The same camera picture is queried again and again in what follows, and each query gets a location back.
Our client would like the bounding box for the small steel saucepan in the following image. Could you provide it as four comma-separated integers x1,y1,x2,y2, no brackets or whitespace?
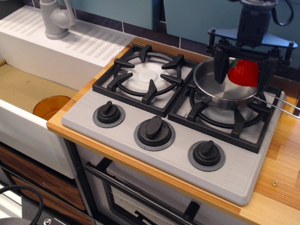
193,58,300,119

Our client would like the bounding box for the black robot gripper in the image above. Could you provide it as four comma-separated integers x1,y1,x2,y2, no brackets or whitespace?
207,4,298,90

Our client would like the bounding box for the black left burner grate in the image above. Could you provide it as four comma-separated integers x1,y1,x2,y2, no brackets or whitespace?
92,45,197,117

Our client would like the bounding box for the oven door with black handle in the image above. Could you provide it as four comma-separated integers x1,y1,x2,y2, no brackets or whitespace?
83,157,241,225

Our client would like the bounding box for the black middle stove knob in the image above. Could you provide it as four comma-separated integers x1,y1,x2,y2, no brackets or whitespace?
134,115,176,151

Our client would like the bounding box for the black burner grate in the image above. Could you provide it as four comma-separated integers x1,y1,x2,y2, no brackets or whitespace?
92,45,197,117
168,80,283,153

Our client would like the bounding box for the grey toy faucet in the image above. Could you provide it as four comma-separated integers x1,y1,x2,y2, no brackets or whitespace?
40,0,75,40

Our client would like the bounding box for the black right stove knob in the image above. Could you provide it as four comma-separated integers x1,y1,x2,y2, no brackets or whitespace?
188,140,225,172

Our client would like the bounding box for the orange plastic bowl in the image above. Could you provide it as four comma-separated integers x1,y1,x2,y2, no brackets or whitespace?
33,95,71,120

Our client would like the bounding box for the black stove knob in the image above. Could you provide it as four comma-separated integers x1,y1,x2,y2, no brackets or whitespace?
134,115,176,151
188,140,225,172
93,101,126,128

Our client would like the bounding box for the black braided cable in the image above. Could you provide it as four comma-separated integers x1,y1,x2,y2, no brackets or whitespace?
0,184,45,225

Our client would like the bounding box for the red plastic strawberry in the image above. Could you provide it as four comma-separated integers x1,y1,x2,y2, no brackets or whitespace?
227,59,259,88

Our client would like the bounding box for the white toy sink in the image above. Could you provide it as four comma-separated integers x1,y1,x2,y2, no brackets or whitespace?
0,6,134,179

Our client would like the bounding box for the black right burner grate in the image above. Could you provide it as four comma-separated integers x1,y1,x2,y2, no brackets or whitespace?
168,80,283,153

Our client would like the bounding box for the wooden drawer front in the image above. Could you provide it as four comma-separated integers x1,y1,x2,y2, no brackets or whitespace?
0,143,93,225

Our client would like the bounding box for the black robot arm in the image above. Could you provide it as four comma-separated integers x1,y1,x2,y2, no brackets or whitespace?
207,0,297,91

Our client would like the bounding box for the grey toy stove top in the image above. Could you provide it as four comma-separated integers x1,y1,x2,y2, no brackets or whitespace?
61,88,286,205

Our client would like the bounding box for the black left stove knob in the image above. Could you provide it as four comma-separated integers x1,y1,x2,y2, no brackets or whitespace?
93,101,126,128

